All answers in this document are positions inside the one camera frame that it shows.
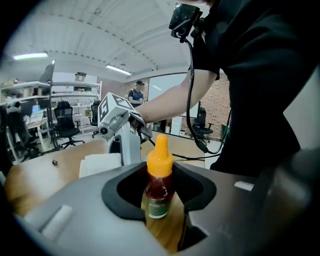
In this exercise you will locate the open laptop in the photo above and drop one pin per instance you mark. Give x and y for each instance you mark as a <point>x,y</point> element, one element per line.
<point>35,109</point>

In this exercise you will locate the person's black shirt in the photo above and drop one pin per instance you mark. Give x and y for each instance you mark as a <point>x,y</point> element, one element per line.
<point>262,75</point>

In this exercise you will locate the tall black floor stand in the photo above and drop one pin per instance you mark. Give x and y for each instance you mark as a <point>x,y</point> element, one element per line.
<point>51,112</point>

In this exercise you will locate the person's right forearm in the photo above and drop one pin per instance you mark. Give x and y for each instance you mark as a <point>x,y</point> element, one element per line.
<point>170,100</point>

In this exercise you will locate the white shelf unit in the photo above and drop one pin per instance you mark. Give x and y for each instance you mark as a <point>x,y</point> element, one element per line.
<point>75,85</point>

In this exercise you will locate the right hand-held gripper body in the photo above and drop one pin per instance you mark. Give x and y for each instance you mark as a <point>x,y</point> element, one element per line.
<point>112,110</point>

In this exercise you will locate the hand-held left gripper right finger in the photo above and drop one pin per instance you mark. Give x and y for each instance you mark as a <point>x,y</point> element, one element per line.
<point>230,215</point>

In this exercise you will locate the small black object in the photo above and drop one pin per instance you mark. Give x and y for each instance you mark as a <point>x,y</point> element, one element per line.
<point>55,162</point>

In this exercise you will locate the black head camera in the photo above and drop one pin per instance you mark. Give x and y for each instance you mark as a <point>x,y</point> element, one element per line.
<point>185,18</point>

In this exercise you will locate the bottle with orange cap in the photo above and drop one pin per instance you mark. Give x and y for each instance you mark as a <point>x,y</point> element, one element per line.
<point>158,175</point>

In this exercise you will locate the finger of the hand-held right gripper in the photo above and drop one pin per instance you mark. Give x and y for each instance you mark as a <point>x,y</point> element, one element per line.
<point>130,147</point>

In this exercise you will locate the ceiling light bar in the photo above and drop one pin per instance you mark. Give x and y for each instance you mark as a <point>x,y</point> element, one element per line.
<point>30,56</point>
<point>118,69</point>

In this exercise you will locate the cardboard box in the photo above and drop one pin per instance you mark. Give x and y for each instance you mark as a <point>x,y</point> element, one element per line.
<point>80,77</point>

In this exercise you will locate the wooden office desk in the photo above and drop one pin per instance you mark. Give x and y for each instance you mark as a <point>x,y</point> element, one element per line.
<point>40,125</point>

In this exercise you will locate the black mesh office chair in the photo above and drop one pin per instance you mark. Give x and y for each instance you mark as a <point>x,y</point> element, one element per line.
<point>66,122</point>
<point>95,115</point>

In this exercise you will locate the white cloth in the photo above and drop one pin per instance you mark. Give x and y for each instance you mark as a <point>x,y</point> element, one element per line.
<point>100,165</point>

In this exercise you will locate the black chair with grey garment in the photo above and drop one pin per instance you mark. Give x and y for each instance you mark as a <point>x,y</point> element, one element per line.
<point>20,130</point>

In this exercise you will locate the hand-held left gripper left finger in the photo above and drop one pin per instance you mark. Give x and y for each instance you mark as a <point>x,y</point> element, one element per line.
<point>87,220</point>

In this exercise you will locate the large black office chair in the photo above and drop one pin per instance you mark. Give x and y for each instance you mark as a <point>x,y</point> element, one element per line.
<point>4,140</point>

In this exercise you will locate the person's right hand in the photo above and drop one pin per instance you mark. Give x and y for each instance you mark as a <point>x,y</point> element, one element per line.
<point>138,126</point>

